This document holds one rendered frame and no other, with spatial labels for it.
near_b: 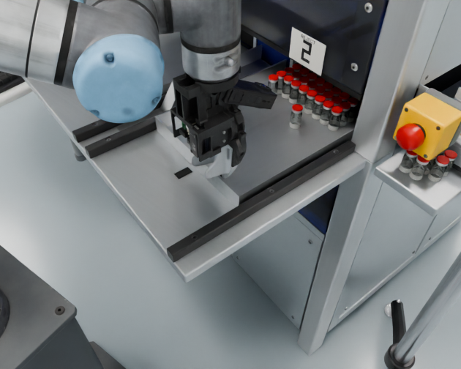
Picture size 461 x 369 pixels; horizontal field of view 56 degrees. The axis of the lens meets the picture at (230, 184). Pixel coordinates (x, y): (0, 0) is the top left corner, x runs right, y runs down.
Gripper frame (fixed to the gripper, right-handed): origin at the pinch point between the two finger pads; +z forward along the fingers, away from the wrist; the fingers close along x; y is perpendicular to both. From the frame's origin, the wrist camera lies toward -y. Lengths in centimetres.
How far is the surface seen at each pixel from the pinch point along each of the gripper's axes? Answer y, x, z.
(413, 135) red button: -20.9, 18.9, -9.3
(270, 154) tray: -11.0, -0.9, 3.4
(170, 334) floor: 8, -22, 92
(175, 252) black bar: 15.2, 7.9, 1.6
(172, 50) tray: -16.9, -43.9, 3.4
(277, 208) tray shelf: -3.5, 9.5, 3.6
